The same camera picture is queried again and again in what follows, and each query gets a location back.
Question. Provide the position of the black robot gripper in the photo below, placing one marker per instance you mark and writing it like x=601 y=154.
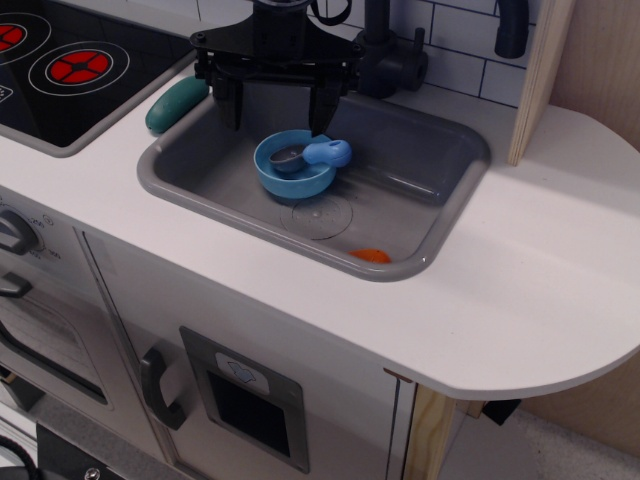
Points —
x=277 y=44

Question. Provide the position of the grey spoon with blue handle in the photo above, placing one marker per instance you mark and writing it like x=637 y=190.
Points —
x=293 y=158

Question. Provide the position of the blue plastic bowl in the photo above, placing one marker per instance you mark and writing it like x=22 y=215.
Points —
x=303 y=183

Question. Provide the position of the green toy cucumber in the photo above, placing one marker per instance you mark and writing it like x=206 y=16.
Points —
x=176 y=102

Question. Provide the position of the dark grey toy faucet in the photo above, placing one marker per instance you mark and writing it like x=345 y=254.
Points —
x=470 y=47

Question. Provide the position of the orange toy food piece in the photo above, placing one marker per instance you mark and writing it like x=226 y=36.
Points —
x=371 y=255

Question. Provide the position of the black toy stove top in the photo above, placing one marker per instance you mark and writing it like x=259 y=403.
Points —
x=69 y=74

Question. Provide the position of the grey oven knob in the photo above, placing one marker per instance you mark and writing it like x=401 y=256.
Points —
x=17 y=236

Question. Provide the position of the grey ice dispenser panel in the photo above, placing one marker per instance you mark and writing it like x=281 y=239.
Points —
x=250 y=400

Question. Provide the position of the white cabinet door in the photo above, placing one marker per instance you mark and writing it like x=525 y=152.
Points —
x=357 y=414

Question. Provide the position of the white toy oven door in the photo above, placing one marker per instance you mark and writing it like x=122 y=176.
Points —
x=65 y=346

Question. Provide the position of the light wooden side post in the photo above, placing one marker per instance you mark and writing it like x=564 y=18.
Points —
x=548 y=44

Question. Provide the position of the grey oven door handle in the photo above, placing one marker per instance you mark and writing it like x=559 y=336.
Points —
x=14 y=286

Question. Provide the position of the dark grey cabinet door handle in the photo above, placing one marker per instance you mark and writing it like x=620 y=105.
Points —
x=152 y=368

